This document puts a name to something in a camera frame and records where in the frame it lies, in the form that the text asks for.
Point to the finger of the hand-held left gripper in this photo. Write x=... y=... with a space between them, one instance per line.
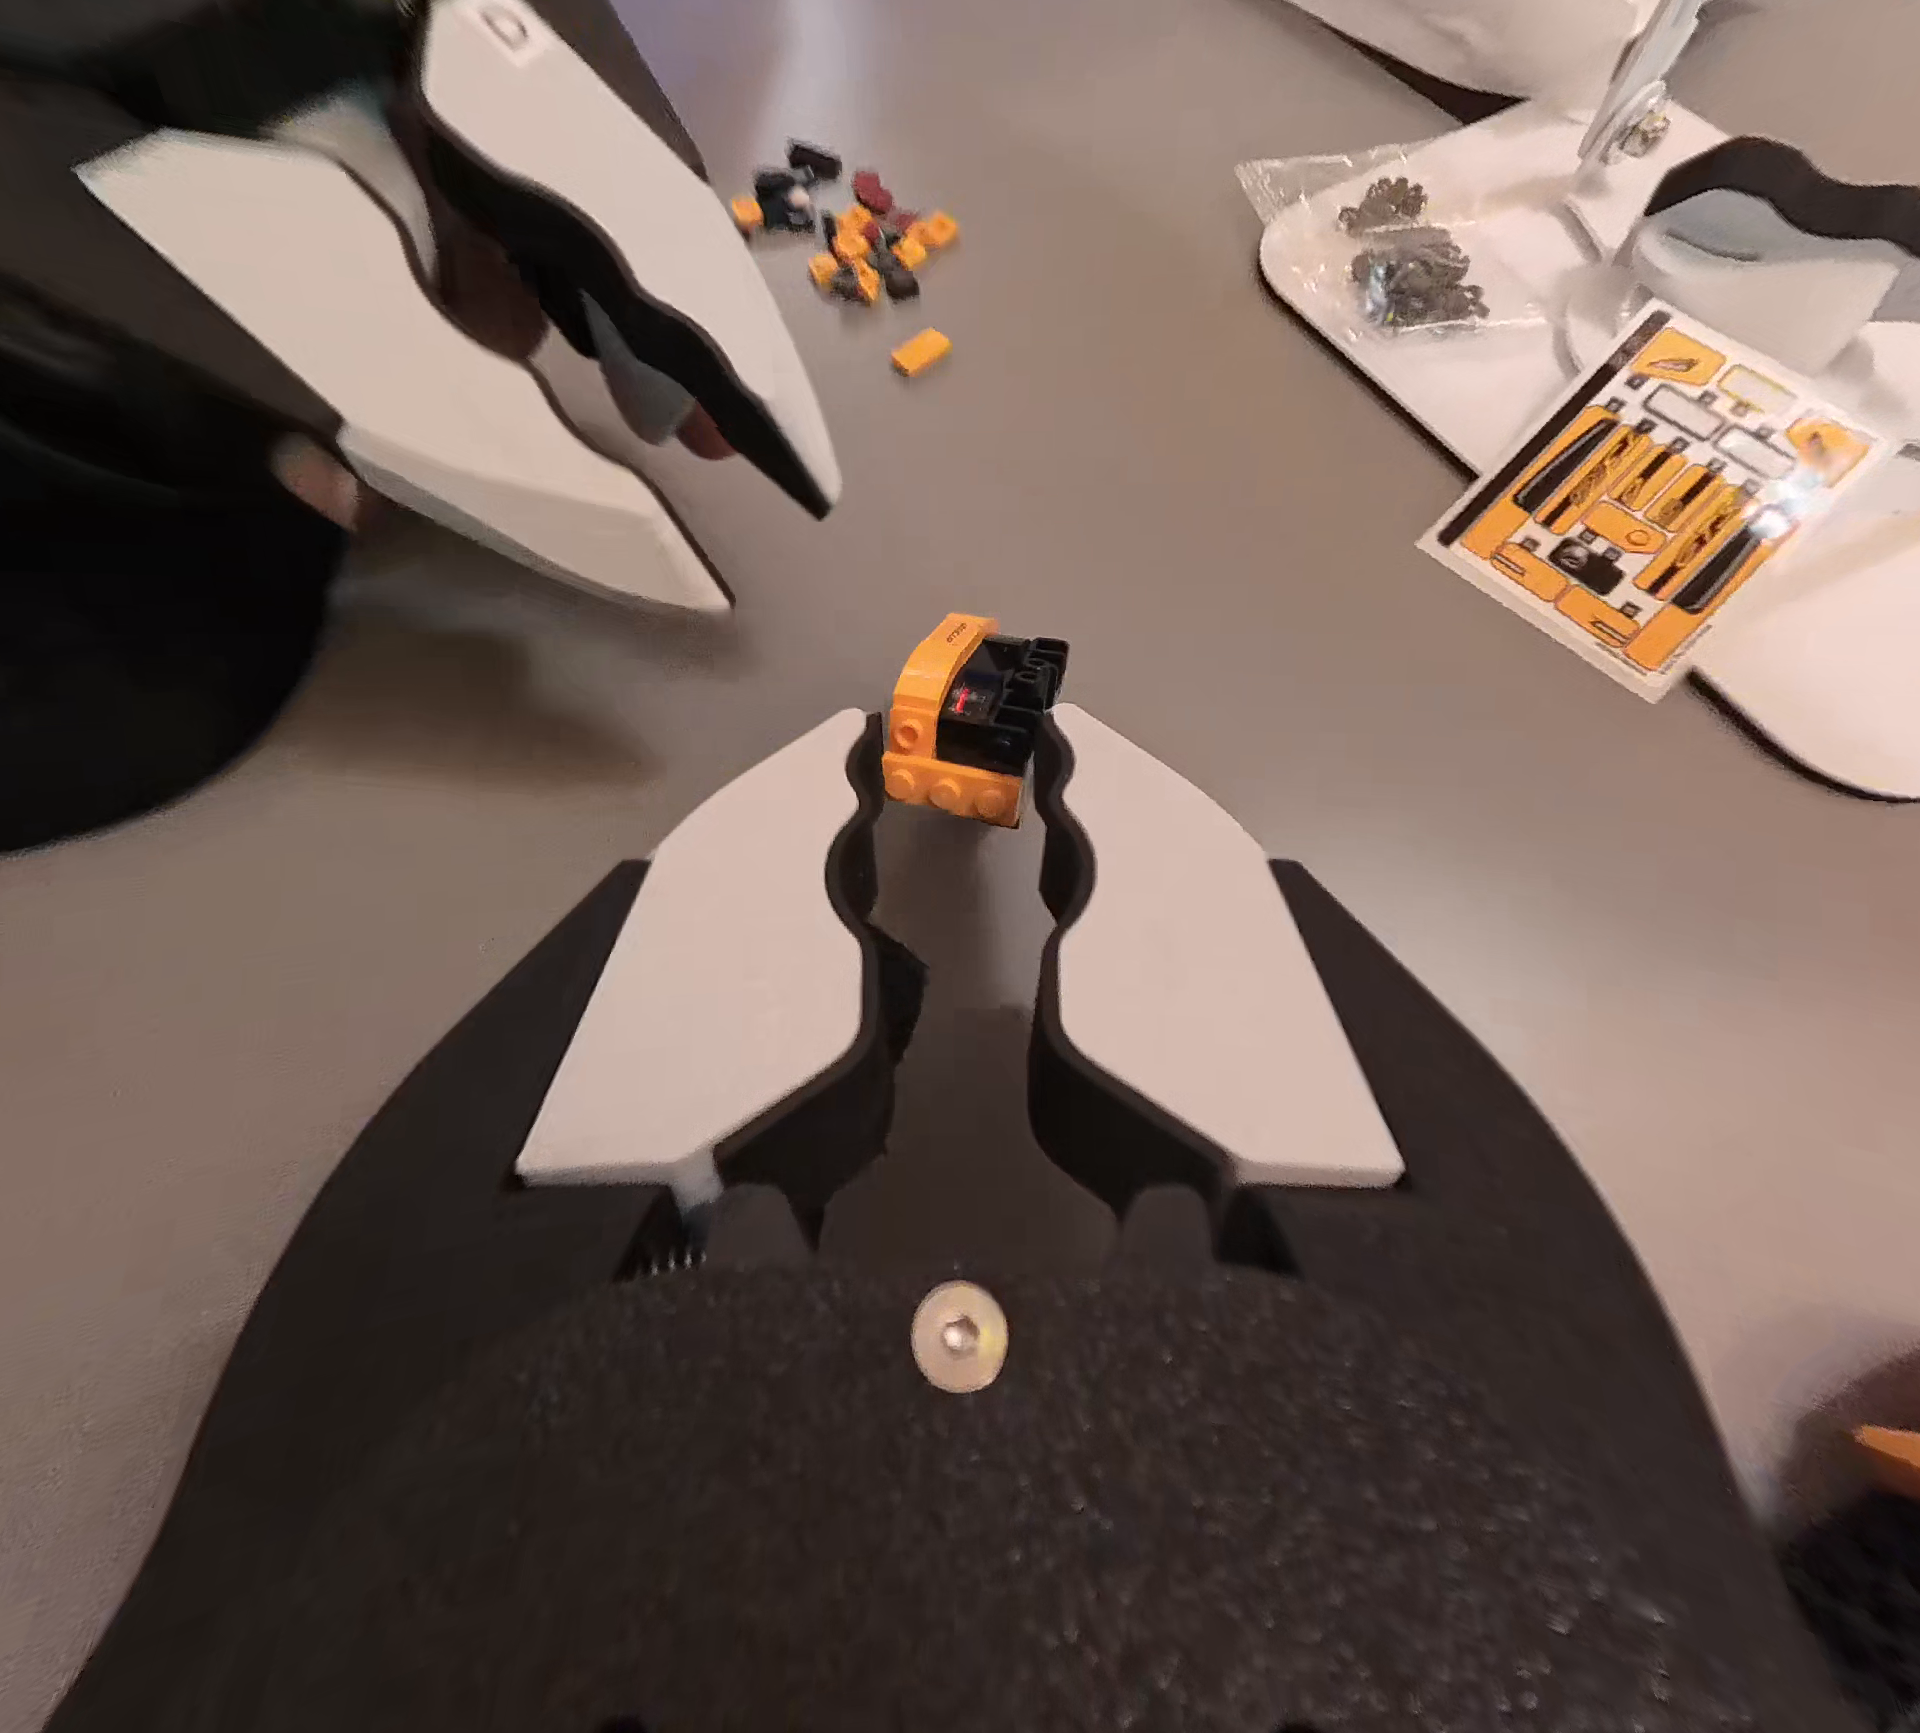
x=630 y=202
x=391 y=370

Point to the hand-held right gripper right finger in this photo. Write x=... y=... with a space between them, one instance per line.
x=1200 y=983

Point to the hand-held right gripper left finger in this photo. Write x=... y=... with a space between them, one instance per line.
x=720 y=954

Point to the orange and black lego assembly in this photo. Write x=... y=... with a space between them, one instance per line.
x=930 y=714

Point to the pile of small lego pieces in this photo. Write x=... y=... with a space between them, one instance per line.
x=854 y=240

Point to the orange lego plate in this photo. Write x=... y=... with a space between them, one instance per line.
x=920 y=353

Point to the person's left hand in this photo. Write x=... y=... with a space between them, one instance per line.
x=660 y=407

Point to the orange sticker sheet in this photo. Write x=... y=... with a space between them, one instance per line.
x=1651 y=519

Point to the plastic bag of grey parts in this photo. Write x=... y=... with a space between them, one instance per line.
x=1411 y=263

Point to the loose grey wavy-edged plate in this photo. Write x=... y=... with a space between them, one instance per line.
x=1754 y=279

